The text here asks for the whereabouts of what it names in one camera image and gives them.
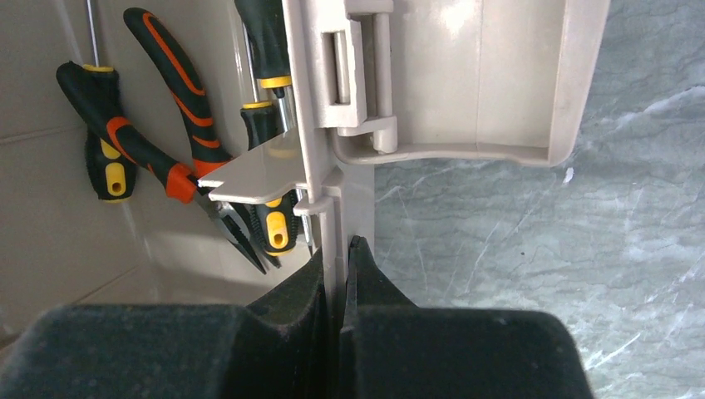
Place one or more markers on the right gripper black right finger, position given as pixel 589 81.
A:
pixel 392 348

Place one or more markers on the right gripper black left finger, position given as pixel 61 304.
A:
pixel 271 348

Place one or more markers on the black yellow handled screwdriver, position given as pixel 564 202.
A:
pixel 276 225

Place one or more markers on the translucent brown tool box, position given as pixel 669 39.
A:
pixel 374 82

